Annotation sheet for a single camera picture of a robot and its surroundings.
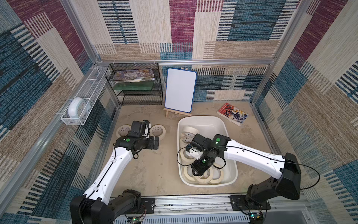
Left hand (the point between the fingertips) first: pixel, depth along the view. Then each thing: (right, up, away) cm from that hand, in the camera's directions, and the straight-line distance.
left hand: (150, 140), depth 81 cm
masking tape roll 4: (+36, -22, -2) cm, 42 cm away
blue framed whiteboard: (+17, +32, +19) cm, 41 cm away
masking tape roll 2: (+20, -11, +2) cm, 23 cm away
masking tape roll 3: (+21, -19, -1) cm, 28 cm away
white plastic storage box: (+43, -19, +3) cm, 47 cm away
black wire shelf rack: (-23, +29, +39) cm, 53 cm away
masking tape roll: (+23, +5, +7) cm, 24 cm away
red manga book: (+58, +16, +31) cm, 67 cm away
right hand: (+26, -14, -7) cm, 30 cm away
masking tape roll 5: (+30, -21, -6) cm, 37 cm away
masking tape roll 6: (+4, 0, +16) cm, 17 cm away
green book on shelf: (-15, +35, +21) cm, 44 cm away
